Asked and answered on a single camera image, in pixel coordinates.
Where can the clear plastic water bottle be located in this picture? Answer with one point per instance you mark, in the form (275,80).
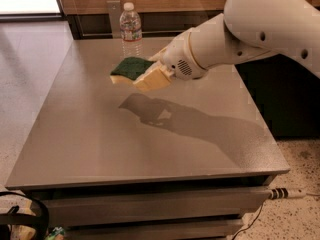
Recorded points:
(131,31)

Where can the black and white plug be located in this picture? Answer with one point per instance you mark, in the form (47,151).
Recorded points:
(285,193)

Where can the green and yellow sponge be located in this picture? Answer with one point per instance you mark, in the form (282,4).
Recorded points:
(129,69)

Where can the grey drawer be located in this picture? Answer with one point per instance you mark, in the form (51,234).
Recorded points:
(155,207)
(173,231)

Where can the horizontal metal rail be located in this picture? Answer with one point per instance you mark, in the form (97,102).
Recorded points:
(161,33)

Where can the left metal wall bracket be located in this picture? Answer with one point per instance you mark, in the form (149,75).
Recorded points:
(114,12)

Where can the grey upper drawer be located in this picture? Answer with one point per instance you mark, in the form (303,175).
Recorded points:
(155,207)

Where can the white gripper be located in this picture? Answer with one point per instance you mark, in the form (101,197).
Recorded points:
(176,58)

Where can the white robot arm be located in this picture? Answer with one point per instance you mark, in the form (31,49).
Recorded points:
(247,30)

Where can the grey lower drawer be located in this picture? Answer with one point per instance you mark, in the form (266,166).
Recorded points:
(173,231)

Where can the green packet on floor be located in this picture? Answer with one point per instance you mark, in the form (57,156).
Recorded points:
(58,233)

